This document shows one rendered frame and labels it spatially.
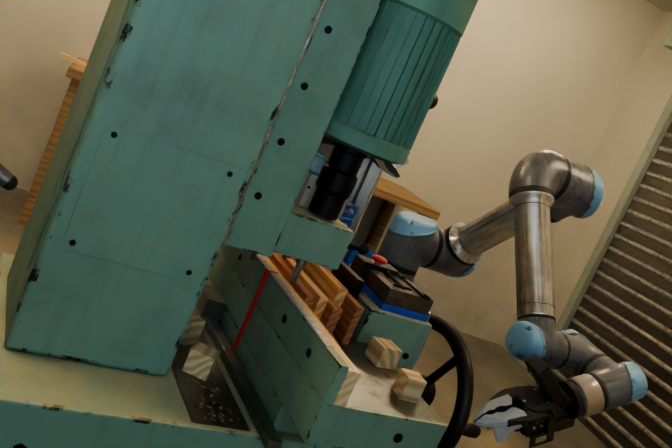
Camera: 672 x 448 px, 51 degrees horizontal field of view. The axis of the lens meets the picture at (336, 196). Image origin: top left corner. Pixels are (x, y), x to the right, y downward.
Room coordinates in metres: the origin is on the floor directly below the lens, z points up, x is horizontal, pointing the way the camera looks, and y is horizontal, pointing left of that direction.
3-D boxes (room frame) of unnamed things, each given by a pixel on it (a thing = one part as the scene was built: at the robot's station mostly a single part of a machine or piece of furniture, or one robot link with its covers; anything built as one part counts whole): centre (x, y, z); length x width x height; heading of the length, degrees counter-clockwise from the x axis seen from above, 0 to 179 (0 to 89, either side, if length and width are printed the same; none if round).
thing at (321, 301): (1.16, -0.01, 0.93); 0.17 x 0.02 x 0.06; 29
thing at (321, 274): (1.19, -0.03, 0.94); 0.17 x 0.02 x 0.07; 29
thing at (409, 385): (0.98, -0.21, 0.92); 0.03 x 0.03 x 0.04; 24
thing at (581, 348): (1.41, -0.58, 0.97); 0.11 x 0.11 x 0.08; 28
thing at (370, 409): (1.18, -0.08, 0.87); 0.61 x 0.30 x 0.06; 29
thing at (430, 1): (1.11, 0.01, 1.35); 0.18 x 0.18 x 0.31
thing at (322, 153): (1.58, 0.06, 1.13); 0.11 x 0.08 x 0.11; 159
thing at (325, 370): (1.11, 0.05, 0.93); 0.60 x 0.02 x 0.06; 29
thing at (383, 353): (1.07, -0.17, 0.92); 0.04 x 0.04 x 0.03; 32
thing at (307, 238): (1.11, 0.03, 1.03); 0.14 x 0.07 x 0.09; 119
